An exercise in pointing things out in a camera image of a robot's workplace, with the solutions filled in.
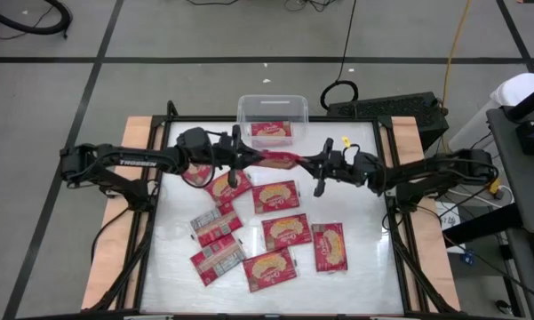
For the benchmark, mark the white paper sheet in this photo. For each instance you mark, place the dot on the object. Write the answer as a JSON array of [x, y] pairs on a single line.
[[446, 221]]

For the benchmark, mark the small yellow tag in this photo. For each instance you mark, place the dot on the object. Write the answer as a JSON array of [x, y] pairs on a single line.
[[345, 141]]

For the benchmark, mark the clear plastic bin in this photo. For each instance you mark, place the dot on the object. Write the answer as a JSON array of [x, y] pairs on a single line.
[[271, 109]]

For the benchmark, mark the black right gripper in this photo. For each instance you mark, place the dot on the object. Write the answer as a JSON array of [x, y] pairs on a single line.
[[346, 166]]

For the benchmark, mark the yellow power plug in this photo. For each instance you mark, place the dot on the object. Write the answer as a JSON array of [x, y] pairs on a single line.
[[496, 189]]

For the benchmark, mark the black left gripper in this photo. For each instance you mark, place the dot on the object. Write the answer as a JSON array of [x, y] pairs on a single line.
[[235, 155]]

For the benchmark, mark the dark grey desk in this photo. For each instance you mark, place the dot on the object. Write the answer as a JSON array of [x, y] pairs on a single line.
[[531, 191]]

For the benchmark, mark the black computer mouse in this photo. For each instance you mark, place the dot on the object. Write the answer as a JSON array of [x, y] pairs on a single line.
[[502, 306]]

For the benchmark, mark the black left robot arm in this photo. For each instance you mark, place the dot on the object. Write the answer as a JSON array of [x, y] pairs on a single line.
[[115, 160]]

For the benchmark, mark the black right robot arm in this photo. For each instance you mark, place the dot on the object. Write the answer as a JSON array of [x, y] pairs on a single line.
[[435, 171]]

